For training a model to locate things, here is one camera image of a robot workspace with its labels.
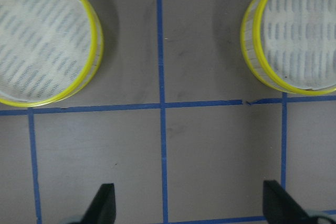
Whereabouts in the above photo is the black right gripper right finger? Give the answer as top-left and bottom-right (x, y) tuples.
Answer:
(262, 180), (315, 224)

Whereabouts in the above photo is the yellow steamer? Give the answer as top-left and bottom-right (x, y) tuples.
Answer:
(240, 0), (335, 95)
(1, 0), (104, 108)

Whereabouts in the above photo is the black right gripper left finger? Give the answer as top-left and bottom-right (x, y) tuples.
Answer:
(81, 183), (116, 224)

